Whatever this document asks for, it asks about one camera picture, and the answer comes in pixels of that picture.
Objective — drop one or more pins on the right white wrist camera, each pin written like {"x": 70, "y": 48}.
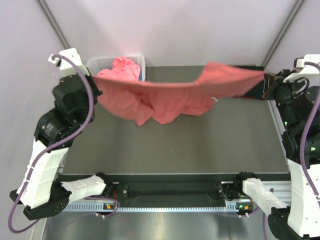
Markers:
{"x": 301, "y": 70}

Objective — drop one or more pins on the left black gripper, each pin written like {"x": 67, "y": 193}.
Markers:
{"x": 98, "y": 93}

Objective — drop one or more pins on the salmon pink t shirt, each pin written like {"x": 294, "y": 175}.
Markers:
{"x": 140, "y": 101}

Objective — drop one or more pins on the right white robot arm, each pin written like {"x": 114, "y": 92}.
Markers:
{"x": 299, "y": 219}

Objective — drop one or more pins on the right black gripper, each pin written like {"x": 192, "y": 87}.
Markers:
{"x": 270, "y": 80}

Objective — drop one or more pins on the slotted grey cable duct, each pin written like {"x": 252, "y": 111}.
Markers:
{"x": 106, "y": 207}

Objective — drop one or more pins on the pink t shirt in basket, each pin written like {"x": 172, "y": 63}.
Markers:
{"x": 122, "y": 69}

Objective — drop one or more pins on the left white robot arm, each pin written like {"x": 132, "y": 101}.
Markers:
{"x": 42, "y": 195}

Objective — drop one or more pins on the folded black t shirt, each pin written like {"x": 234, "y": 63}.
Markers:
{"x": 257, "y": 91}

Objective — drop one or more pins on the white plastic basket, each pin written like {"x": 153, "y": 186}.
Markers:
{"x": 97, "y": 63}

